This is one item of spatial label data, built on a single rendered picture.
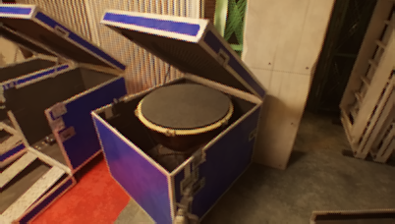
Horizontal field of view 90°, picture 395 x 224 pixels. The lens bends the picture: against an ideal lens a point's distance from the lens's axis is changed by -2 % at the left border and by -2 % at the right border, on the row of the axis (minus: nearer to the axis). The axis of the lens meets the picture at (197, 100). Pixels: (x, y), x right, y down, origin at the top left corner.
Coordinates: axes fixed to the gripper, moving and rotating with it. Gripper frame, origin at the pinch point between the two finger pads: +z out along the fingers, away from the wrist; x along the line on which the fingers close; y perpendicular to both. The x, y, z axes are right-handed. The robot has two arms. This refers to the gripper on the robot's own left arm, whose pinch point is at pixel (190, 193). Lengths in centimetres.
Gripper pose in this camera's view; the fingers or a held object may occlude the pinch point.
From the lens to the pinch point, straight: 136.9
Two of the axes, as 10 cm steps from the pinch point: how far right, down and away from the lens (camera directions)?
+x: 0.0, 8.8, 4.8
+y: -9.7, -1.2, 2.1
